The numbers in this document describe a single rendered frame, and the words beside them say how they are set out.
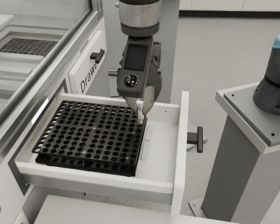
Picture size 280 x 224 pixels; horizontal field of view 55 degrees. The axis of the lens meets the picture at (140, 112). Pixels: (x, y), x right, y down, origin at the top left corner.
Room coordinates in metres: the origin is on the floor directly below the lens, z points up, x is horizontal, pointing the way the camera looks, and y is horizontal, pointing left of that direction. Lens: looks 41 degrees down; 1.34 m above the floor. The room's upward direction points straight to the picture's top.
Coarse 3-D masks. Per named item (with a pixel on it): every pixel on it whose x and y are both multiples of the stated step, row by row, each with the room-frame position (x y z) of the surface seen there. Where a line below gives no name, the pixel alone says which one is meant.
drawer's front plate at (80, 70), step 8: (96, 32) 0.90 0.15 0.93; (96, 40) 0.85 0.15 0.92; (88, 48) 0.78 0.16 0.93; (96, 48) 0.84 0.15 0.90; (80, 56) 0.73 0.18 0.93; (88, 56) 0.76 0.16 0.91; (104, 56) 0.92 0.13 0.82; (80, 64) 0.69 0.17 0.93; (88, 64) 0.75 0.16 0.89; (96, 64) 0.82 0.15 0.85; (72, 72) 0.64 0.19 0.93; (80, 72) 0.68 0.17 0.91; (88, 72) 0.74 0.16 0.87; (96, 72) 0.81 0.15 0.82; (72, 80) 0.63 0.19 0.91; (80, 80) 0.67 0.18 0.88; (72, 88) 0.64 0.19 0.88; (80, 88) 0.66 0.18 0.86
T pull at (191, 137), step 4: (200, 128) 0.44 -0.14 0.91; (188, 132) 0.42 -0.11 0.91; (192, 132) 0.42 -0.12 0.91; (200, 132) 0.42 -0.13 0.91; (188, 136) 0.41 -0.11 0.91; (192, 136) 0.41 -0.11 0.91; (196, 136) 0.41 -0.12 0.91; (200, 136) 0.41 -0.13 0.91; (188, 140) 0.40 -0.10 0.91; (192, 140) 0.40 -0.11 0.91; (196, 140) 0.40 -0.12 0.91; (200, 140) 0.40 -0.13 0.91; (200, 144) 0.39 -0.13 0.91; (200, 148) 0.38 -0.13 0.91; (200, 152) 0.37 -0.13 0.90
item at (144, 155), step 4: (148, 128) 0.50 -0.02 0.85; (152, 128) 0.50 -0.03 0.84; (148, 132) 0.49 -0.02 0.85; (148, 136) 0.47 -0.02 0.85; (144, 140) 0.46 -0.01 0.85; (148, 140) 0.46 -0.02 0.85; (144, 144) 0.45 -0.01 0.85; (148, 144) 0.45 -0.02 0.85; (144, 148) 0.43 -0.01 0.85; (148, 148) 0.43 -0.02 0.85; (144, 152) 0.42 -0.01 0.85; (144, 156) 0.41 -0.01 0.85; (144, 160) 0.40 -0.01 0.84
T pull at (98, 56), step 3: (102, 51) 0.79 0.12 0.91; (93, 54) 0.77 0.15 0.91; (96, 54) 0.77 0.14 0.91; (99, 54) 0.77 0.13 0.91; (102, 54) 0.78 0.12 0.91; (90, 57) 0.76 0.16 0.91; (93, 57) 0.76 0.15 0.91; (96, 57) 0.75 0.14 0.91; (99, 57) 0.75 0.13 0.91; (96, 60) 0.74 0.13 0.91; (99, 60) 0.74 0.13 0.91; (96, 63) 0.74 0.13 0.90
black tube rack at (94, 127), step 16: (64, 112) 0.50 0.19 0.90; (80, 112) 0.54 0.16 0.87; (96, 112) 0.51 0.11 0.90; (128, 112) 0.51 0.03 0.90; (48, 128) 0.45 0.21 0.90; (64, 128) 0.48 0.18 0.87; (80, 128) 0.45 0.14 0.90; (96, 128) 0.45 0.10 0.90; (112, 128) 0.45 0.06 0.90; (128, 128) 0.45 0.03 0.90; (144, 128) 0.48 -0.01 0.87; (48, 144) 0.40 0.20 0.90; (64, 144) 0.40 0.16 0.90; (80, 144) 0.40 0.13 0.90; (96, 144) 0.40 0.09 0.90; (112, 144) 0.40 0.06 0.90; (128, 144) 0.40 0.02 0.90; (48, 160) 0.38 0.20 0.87; (64, 160) 0.38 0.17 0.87; (80, 160) 0.38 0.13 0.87; (96, 160) 0.36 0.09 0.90; (112, 160) 0.38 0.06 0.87; (128, 176) 0.36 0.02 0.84
